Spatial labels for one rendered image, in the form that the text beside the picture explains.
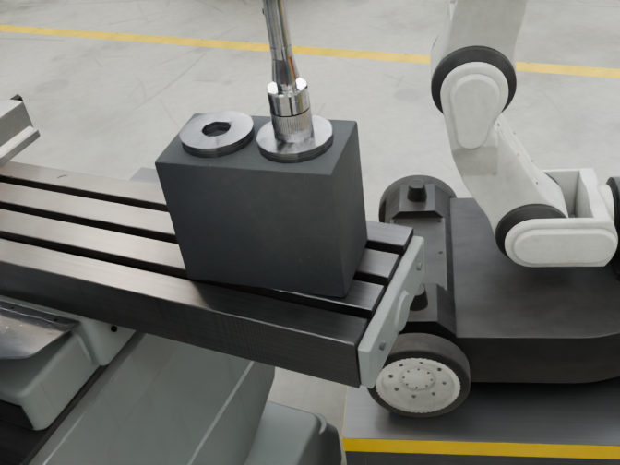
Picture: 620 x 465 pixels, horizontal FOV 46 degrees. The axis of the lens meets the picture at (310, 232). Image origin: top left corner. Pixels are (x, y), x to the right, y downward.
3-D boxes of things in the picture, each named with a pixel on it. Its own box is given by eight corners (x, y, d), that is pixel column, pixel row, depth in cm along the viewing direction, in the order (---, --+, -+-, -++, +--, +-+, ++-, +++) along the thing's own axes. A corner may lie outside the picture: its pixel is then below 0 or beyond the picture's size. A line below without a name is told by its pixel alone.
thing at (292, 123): (307, 119, 88) (302, 80, 84) (318, 137, 84) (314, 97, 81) (269, 128, 87) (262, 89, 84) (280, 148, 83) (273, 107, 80)
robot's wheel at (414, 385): (469, 399, 149) (470, 330, 137) (470, 420, 145) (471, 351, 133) (370, 398, 152) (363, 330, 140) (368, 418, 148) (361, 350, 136)
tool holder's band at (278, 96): (302, 80, 84) (301, 72, 84) (314, 97, 81) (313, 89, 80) (262, 89, 84) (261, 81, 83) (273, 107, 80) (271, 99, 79)
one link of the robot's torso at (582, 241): (594, 211, 157) (602, 160, 149) (614, 274, 142) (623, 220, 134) (495, 214, 161) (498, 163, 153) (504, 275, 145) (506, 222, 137)
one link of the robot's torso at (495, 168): (567, 204, 157) (496, 5, 132) (583, 265, 141) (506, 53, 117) (496, 225, 163) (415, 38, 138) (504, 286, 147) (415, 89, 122)
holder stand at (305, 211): (221, 224, 107) (192, 101, 95) (368, 239, 100) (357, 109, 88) (187, 279, 98) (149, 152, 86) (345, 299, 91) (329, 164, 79)
